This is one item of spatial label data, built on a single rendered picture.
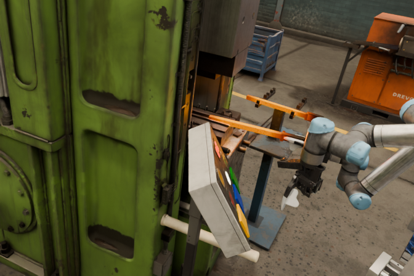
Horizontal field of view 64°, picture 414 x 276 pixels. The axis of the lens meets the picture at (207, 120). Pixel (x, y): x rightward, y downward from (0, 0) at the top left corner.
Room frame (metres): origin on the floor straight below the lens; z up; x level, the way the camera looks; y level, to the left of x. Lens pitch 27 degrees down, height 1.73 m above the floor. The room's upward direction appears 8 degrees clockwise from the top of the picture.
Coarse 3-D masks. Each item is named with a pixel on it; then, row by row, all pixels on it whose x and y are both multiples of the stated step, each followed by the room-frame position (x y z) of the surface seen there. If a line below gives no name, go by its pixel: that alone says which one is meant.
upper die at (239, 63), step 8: (200, 56) 1.38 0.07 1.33; (208, 56) 1.37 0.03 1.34; (216, 56) 1.36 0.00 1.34; (240, 56) 1.41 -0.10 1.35; (200, 64) 1.38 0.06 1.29; (208, 64) 1.37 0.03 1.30; (216, 64) 1.36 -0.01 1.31; (224, 64) 1.35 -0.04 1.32; (232, 64) 1.34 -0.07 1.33; (240, 64) 1.44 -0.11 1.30; (216, 72) 1.36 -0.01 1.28; (224, 72) 1.35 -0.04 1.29; (232, 72) 1.34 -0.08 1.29
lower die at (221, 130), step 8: (200, 112) 1.53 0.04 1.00; (208, 112) 1.56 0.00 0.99; (192, 120) 1.44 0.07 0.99; (200, 120) 1.46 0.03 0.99; (208, 120) 1.46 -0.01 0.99; (216, 128) 1.40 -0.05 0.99; (224, 128) 1.41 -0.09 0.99; (232, 128) 1.51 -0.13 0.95; (216, 136) 1.34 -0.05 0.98; (224, 136) 1.38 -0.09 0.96
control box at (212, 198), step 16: (192, 128) 1.03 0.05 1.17; (208, 128) 0.99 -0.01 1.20; (192, 144) 0.93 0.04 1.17; (208, 144) 0.89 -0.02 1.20; (192, 160) 0.83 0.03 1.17; (208, 160) 0.81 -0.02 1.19; (192, 176) 0.76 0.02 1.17; (208, 176) 0.74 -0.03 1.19; (224, 176) 0.85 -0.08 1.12; (192, 192) 0.70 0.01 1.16; (208, 192) 0.70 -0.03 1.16; (224, 192) 0.74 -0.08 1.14; (208, 208) 0.70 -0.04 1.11; (224, 208) 0.71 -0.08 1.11; (208, 224) 0.70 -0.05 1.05; (224, 224) 0.71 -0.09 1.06; (240, 224) 0.74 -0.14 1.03; (224, 240) 0.71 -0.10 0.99; (240, 240) 0.72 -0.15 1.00
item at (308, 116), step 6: (246, 96) 1.86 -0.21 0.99; (252, 96) 1.86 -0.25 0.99; (264, 102) 1.81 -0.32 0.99; (270, 102) 1.81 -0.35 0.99; (276, 108) 1.78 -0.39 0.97; (282, 108) 1.76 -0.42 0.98; (288, 108) 1.76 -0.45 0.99; (294, 114) 1.73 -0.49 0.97; (300, 114) 1.72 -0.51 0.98; (306, 114) 1.70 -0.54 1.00; (312, 114) 1.70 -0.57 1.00
